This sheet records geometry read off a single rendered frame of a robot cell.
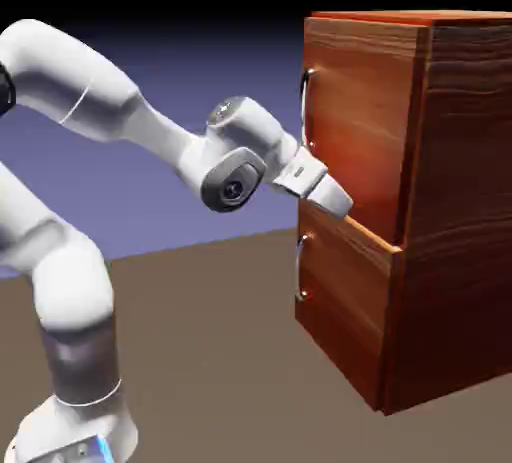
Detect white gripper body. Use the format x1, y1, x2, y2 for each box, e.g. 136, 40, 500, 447
306, 173, 355, 219

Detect tall wooden cabinet door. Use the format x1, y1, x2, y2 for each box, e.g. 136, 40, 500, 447
300, 16, 431, 246

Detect short wooden cabinet door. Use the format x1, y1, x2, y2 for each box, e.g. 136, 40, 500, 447
294, 198, 404, 412

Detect reddish wooden cabinet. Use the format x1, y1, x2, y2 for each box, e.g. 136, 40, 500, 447
294, 9, 512, 417

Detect short curved metal handle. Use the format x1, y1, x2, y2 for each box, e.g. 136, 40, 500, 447
294, 231, 315, 303

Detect long curved metal handle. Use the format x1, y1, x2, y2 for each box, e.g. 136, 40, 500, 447
299, 67, 319, 149

